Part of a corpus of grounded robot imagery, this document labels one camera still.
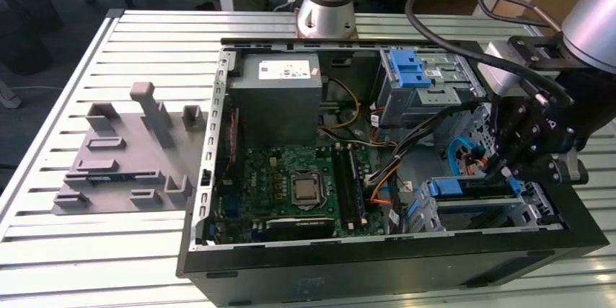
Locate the yellow wire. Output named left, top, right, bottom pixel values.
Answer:
left=315, top=76, right=361, bottom=131

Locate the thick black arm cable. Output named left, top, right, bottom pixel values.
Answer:
left=403, top=0, right=575, bottom=107

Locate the blue plastic drive latch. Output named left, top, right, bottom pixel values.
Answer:
left=389, top=49, right=430, bottom=89

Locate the RAM stick in slot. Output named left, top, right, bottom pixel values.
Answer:
left=345, top=146, right=369, bottom=225

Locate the grey table foot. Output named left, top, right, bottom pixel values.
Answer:
left=0, top=80, right=22, bottom=109

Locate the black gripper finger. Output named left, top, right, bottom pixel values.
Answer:
left=507, top=149, right=590, bottom=187
left=483, top=95, right=550, bottom=183

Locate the blue data wire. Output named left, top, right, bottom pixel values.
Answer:
left=445, top=133, right=485, bottom=179

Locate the RAM stick on rack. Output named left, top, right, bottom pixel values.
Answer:
left=85, top=174, right=133, bottom=182

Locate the grey parts rack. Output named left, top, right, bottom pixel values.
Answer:
left=50, top=82, right=210, bottom=217

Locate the orange black power wire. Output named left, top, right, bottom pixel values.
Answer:
left=459, top=138, right=501, bottom=179

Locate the orange wire bundle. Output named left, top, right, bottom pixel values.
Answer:
left=367, top=172, right=402, bottom=211

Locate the metal optical drive cage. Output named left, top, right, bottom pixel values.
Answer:
left=375, top=48, right=486, bottom=128

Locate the black cable bundle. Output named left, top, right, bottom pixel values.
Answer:
left=378, top=102, right=482, bottom=193

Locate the grey power supply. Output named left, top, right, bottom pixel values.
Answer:
left=226, top=52, right=322, bottom=147

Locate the silver CPU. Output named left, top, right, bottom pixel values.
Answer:
left=290, top=177, right=321, bottom=205

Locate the green motherboard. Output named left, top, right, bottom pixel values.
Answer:
left=215, top=144, right=385, bottom=242

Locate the black graphics card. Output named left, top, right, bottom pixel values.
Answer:
left=251, top=216, right=337, bottom=241

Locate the black PC case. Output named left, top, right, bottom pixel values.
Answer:
left=174, top=36, right=610, bottom=307

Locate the black office chair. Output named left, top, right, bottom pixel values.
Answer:
left=0, top=0, right=63, bottom=74

